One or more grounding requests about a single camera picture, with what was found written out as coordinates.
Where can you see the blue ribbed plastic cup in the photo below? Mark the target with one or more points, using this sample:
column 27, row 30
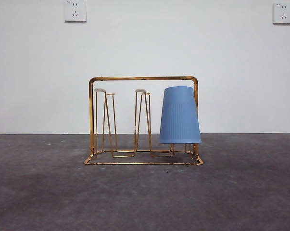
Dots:
column 179, row 115

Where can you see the white wall socket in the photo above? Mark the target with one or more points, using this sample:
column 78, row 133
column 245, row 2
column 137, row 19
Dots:
column 75, row 12
column 283, row 14

